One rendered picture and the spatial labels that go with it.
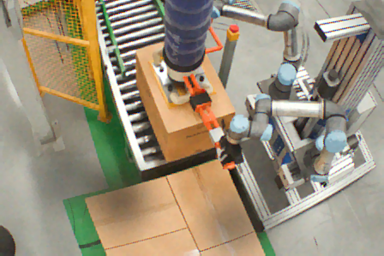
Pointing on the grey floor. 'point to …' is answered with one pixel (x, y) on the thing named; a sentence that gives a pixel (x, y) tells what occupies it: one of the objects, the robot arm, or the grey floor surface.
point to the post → (227, 56)
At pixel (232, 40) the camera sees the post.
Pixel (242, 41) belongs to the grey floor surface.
